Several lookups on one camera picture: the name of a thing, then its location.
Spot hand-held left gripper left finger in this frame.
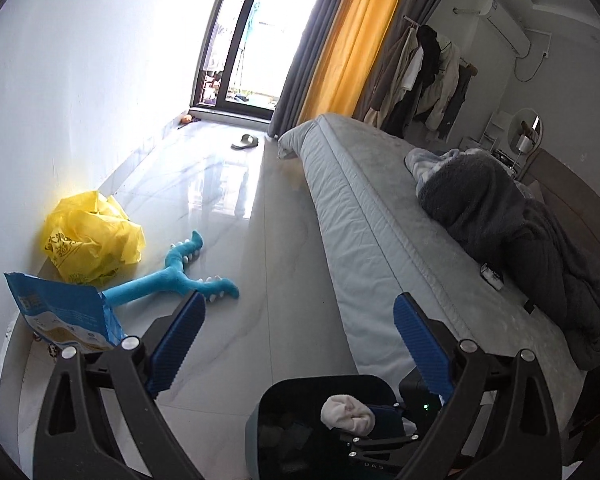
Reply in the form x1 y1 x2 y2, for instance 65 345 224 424
32 290 208 480

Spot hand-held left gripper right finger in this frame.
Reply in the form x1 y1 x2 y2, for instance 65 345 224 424
394 292 563 480

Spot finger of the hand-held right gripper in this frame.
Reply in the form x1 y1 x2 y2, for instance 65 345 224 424
337 432 425 476
372 402 405 433

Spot white sock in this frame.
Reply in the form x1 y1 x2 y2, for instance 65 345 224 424
321 394 375 433

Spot black trash bin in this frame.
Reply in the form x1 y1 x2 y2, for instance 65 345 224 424
245 374 421 480

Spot blue plush toy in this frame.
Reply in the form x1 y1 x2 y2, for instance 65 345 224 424
100 230 241 308

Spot grey bed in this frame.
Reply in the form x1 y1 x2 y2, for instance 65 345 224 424
278 112 600 396

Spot black tissue packet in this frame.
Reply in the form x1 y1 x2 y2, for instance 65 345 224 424
481 262 505 290

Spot blue paper bag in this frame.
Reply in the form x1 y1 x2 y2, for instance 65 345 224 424
4 271 126 356

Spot yellow plastic bag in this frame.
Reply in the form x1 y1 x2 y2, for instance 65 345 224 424
40 190 146 286

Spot dark grey fleece blanket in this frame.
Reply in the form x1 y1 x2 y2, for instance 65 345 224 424
419 152 600 371

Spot light blue patterned quilt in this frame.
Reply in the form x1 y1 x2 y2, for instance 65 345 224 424
404 149 486 196

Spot white vanity table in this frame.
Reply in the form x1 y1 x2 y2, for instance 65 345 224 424
462 135 521 171

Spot beige headboard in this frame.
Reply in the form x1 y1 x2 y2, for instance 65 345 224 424
522 147 600 281

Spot white shelf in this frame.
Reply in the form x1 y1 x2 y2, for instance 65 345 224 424
482 111 511 153

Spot round white mirror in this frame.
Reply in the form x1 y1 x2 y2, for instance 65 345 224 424
506 108 544 153

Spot glass balcony door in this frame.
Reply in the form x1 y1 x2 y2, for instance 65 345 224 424
187 0 341 123

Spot dark grey pants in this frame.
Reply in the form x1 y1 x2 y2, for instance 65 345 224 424
445 62 473 138

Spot white jacket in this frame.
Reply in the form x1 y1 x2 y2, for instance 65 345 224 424
422 42 463 131

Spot beige coat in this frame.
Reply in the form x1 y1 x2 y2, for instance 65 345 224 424
362 25 423 131

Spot clothes rack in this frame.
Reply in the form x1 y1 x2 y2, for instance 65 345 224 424
402 15 479 70

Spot grey curtain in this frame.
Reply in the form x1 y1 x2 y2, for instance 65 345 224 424
267 0 353 138

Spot black jacket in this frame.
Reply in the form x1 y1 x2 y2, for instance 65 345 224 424
415 24 443 111

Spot yellow curtain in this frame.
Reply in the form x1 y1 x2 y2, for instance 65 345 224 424
297 0 413 123

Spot white air conditioner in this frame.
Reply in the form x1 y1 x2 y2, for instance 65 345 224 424
452 0 531 56

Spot clothes on hanging rack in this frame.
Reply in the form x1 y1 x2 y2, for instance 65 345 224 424
352 0 461 121

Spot white power cable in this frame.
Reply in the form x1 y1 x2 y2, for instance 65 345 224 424
514 50 551 83

